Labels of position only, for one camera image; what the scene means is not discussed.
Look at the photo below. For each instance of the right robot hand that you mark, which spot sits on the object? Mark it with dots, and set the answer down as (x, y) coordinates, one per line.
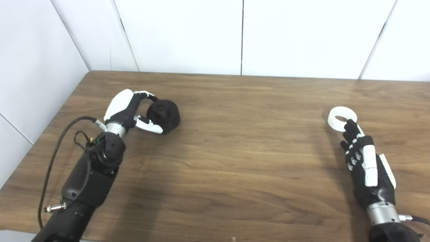
(366, 168)

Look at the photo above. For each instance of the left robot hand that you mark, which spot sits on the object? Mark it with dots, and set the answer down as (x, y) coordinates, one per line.
(131, 111)

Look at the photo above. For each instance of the round black part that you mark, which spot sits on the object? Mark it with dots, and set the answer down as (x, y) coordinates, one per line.
(164, 114)

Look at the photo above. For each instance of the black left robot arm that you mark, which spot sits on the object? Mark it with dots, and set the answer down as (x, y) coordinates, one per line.
(87, 181)

